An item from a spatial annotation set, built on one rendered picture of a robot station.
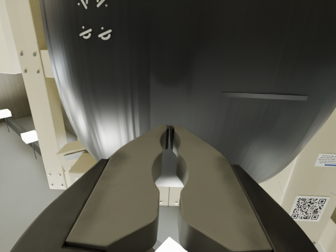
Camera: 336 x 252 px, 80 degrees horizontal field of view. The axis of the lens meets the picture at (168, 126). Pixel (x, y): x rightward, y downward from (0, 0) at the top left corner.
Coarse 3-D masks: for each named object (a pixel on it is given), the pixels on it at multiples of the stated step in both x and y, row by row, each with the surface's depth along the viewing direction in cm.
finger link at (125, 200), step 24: (144, 144) 10; (120, 168) 9; (144, 168) 9; (96, 192) 8; (120, 192) 8; (144, 192) 8; (96, 216) 7; (120, 216) 7; (144, 216) 7; (72, 240) 6; (96, 240) 6; (120, 240) 6; (144, 240) 7
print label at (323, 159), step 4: (320, 156) 40; (324, 156) 40; (328, 156) 40; (332, 156) 40; (316, 160) 41; (320, 160) 41; (324, 160) 41; (328, 160) 41; (332, 160) 41; (316, 164) 41; (320, 164) 41; (324, 164) 41; (328, 164) 41; (332, 164) 41
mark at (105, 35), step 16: (80, 0) 13; (96, 0) 13; (112, 0) 13; (80, 16) 14; (96, 16) 14; (112, 16) 13; (80, 32) 14; (96, 32) 14; (112, 32) 14; (112, 48) 14
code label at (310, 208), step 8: (296, 200) 45; (304, 200) 45; (312, 200) 45; (320, 200) 45; (328, 200) 45; (296, 208) 46; (304, 208) 46; (312, 208) 46; (320, 208) 46; (296, 216) 47; (304, 216) 47; (312, 216) 47; (320, 216) 47
